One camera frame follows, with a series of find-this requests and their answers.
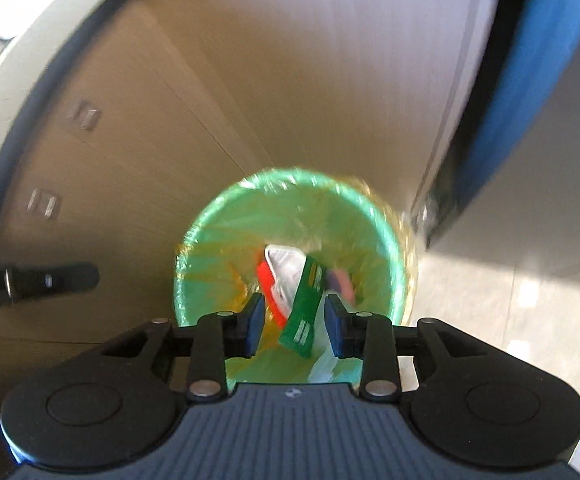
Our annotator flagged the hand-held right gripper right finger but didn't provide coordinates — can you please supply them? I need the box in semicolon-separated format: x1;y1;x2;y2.
324;293;490;403

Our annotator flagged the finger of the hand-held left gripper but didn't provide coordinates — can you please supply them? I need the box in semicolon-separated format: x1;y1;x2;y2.
4;261;102;306

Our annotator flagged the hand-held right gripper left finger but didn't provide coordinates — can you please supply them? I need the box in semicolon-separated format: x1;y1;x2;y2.
101;292;265;403

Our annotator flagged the green snack wrapper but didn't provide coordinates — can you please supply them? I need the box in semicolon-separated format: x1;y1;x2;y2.
277;255;325;359

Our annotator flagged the green plastic trash bin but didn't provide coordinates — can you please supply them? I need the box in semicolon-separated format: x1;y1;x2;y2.
172;165;421;386

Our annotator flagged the pink wrapper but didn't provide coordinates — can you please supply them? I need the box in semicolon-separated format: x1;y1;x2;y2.
327;267;359;307

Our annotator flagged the red and white wrapper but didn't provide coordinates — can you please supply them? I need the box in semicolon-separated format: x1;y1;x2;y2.
256;245;311;329

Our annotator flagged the translucent yellow bin liner bag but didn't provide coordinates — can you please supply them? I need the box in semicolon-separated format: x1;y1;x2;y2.
171;162;421;386

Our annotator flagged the wooden cabinet door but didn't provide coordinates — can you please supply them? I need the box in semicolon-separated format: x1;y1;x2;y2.
0;4;268;347
142;0;488;211

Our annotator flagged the metal cabinet handle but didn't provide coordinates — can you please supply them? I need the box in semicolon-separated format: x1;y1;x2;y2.
67;101;102;132
27;188;62;221

